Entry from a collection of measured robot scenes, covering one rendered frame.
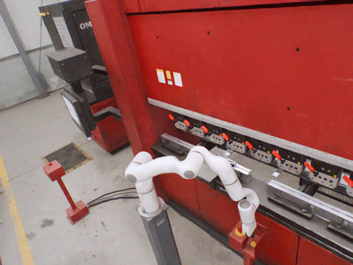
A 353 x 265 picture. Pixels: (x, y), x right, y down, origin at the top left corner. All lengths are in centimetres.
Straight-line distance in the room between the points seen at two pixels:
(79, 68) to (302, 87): 169
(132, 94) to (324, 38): 164
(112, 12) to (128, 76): 52
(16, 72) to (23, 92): 58
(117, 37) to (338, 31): 161
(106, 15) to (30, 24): 636
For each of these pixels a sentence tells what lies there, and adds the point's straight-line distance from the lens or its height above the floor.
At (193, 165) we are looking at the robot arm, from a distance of 140.
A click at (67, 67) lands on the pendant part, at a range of 233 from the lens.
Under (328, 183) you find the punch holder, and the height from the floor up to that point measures 120.
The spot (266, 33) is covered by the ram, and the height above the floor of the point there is 202.
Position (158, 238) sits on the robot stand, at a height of 77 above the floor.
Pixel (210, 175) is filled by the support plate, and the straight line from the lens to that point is 206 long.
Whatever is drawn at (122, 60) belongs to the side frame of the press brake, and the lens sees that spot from 236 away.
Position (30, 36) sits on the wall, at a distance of 854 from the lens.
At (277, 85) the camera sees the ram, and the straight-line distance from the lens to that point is 156.
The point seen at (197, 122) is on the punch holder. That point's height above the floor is 131.
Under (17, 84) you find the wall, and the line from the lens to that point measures 864.
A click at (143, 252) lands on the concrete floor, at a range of 297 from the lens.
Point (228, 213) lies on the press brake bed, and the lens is 239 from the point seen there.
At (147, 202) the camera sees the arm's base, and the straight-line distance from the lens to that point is 181.
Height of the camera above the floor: 236
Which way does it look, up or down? 31 degrees down
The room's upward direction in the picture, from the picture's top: 12 degrees counter-clockwise
